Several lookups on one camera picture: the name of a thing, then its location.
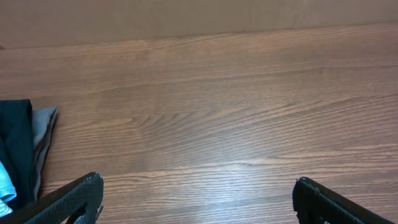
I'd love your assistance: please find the grey folded garment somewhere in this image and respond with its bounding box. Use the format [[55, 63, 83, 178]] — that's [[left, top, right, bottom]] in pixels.
[[32, 107, 57, 200]]

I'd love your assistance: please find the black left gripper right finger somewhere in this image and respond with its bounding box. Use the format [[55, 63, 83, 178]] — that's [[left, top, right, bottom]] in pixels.
[[292, 177, 394, 224]]

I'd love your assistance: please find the light blue printed t-shirt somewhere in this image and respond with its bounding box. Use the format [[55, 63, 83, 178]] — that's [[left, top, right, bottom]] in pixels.
[[0, 164, 17, 217]]

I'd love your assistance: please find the black folded garment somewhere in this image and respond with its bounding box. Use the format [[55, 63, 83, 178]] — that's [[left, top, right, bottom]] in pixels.
[[1, 99, 35, 211]]

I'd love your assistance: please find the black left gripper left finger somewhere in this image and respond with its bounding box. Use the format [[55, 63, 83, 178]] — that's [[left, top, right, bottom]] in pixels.
[[1, 172, 104, 224]]

